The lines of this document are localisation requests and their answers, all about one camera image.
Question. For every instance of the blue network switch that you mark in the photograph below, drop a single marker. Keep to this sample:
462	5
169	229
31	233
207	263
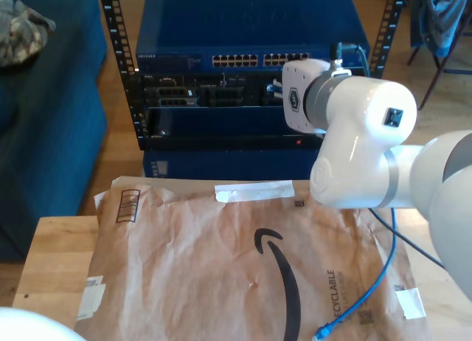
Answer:
250	23

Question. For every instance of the blue sofa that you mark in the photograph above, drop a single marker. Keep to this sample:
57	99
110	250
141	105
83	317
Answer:
48	134

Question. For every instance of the blue switch under rack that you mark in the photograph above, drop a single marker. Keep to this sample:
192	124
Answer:
239	164

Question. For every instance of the dark metal chair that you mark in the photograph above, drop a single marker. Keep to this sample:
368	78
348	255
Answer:
439	71

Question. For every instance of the brown paper mailer black print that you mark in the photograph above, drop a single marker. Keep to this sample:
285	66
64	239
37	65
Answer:
184	282

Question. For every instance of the black rack frame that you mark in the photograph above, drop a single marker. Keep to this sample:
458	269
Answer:
132	97

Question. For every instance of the black rack tray blue panel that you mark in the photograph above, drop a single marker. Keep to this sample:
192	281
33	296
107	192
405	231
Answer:
221	140

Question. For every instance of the black rack server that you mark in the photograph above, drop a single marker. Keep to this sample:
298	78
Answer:
221	93

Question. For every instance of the camouflage cloth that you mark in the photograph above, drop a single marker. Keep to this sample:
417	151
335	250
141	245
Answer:
22	34

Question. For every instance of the grey-blue jacket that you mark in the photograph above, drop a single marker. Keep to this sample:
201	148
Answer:
439	16

